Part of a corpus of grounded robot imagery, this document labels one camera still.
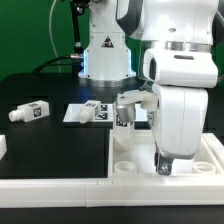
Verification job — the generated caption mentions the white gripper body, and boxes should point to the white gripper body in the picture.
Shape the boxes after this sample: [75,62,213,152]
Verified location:
[152,84,208,159]

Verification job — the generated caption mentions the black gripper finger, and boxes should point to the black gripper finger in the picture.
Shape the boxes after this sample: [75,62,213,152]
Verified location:
[154,152,174,176]
[115,90,157,122]

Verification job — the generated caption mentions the white square table top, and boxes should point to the white square table top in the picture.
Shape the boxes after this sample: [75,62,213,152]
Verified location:
[108,130,224,178]

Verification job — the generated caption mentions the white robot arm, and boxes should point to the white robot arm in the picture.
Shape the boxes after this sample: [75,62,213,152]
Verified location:
[114,0,221,175]

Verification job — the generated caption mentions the white right obstacle bar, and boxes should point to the white right obstacle bar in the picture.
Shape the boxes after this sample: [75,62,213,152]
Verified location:
[203,133,224,169]

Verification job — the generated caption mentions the white obstacle bar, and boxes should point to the white obstacle bar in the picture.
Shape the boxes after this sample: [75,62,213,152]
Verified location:
[0,135,7,160]
[203,133,224,169]
[0,176,224,208]

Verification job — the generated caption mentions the white front obstacle bar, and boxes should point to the white front obstacle bar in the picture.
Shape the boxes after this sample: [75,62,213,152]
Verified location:
[0,176,224,208]

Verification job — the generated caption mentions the white marker sheet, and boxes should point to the white marker sheet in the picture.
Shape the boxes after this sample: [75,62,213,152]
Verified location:
[63,104,147,122]

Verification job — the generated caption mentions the white left obstacle bar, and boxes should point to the white left obstacle bar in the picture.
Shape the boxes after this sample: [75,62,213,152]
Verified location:
[0,135,7,160]

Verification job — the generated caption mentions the black cable bundle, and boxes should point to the black cable bundle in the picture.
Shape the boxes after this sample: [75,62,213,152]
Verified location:
[31,0,84,75]

